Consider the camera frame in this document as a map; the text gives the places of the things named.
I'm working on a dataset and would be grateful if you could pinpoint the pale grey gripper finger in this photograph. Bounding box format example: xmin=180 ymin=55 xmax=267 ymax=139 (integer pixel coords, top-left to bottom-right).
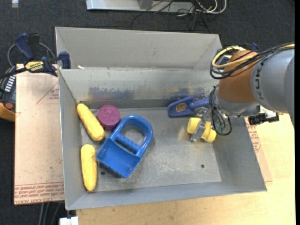
xmin=190 ymin=121 xmax=207 ymax=143

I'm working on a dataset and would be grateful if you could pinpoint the blue toy shovel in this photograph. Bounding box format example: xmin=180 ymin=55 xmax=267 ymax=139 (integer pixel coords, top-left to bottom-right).
xmin=167 ymin=96 xmax=210 ymax=118

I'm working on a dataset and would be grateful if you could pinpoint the grey metal bin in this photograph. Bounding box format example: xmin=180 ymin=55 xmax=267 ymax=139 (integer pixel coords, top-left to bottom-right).
xmin=55 ymin=26 xmax=268 ymax=211

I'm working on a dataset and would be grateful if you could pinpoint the blue plastic toy scoop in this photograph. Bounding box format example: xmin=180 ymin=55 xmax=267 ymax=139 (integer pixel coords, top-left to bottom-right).
xmin=96 ymin=114 xmax=154 ymax=179

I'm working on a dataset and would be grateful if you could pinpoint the purple round cup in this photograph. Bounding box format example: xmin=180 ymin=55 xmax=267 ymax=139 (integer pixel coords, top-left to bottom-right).
xmin=97 ymin=104 xmax=122 ymax=131

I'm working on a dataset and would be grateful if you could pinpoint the yellow toy corn cob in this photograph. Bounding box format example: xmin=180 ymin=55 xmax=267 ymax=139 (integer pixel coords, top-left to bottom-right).
xmin=80 ymin=144 xmax=98 ymax=192
xmin=76 ymin=103 xmax=105 ymax=142

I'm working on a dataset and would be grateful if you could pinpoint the black cylinder on white bracket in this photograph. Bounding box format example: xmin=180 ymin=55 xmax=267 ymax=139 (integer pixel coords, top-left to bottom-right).
xmin=247 ymin=105 xmax=280 ymax=126

